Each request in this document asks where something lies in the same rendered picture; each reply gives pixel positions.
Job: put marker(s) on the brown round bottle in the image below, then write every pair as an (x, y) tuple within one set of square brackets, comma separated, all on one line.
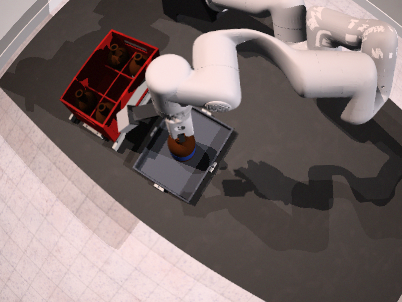
[(103, 111)]

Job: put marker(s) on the brown bottle with blue band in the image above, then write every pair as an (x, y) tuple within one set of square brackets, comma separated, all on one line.
[(183, 151)]

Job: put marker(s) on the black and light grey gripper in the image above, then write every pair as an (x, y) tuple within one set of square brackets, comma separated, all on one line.
[(185, 127)]

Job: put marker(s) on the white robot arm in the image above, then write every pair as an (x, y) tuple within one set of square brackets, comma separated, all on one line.
[(312, 71)]

